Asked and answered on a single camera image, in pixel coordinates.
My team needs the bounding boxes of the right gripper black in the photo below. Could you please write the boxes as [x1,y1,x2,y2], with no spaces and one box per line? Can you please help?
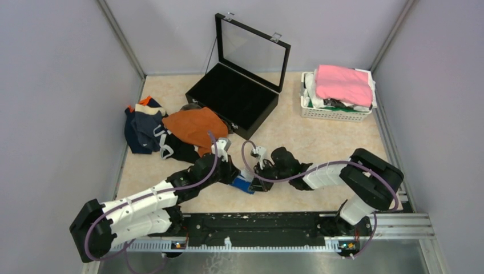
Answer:
[249,159,291,192]

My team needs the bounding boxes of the royal blue underwear white trim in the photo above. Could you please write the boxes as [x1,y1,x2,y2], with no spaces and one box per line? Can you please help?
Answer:
[230,169,255,194]

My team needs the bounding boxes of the orange underwear cream waistband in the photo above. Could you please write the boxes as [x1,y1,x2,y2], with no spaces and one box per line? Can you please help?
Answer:
[162,107,229,156]

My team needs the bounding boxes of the black underwear white trim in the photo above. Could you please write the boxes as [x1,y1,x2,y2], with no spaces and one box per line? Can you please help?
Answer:
[153,125,200,163]

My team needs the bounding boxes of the olive grey underwear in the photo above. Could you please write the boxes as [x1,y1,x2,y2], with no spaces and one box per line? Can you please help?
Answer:
[180,103,202,111]

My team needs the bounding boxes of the dark blue underwear cream waistband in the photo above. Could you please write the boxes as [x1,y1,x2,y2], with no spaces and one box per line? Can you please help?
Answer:
[131,104,167,152]

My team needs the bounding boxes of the navy underwear orange waistband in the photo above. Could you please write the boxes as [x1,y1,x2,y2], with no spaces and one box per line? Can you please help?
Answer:
[124,96,160,154]

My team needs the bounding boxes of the black display case glass lid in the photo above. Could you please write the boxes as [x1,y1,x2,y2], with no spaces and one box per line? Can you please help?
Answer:
[184,13,292,140]

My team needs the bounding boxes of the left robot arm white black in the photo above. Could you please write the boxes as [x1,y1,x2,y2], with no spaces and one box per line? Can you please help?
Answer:
[69,138,240,263]

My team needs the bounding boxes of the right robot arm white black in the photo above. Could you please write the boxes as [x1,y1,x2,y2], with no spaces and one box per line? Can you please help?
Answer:
[251,146,404,235]

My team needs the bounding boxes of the white plastic basket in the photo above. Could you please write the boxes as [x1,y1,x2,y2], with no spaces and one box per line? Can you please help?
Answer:
[300,69,378,122]

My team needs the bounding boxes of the white cloths in basket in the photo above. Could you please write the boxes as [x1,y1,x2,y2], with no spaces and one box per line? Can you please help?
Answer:
[301,68,378,113]

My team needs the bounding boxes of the pink folded cloth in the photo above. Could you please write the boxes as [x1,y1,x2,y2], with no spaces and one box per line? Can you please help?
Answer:
[314,65,373,108]

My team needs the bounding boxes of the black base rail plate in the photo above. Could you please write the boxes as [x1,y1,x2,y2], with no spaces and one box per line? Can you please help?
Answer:
[147,211,373,248]

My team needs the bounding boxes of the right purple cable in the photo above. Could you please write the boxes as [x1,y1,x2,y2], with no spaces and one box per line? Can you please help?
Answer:
[241,140,401,260]

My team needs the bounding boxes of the purple cable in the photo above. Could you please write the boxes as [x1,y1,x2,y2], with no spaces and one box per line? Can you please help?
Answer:
[241,140,401,260]
[83,131,220,274]

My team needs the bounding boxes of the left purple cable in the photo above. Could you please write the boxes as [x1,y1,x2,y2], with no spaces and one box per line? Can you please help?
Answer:
[83,131,220,274]

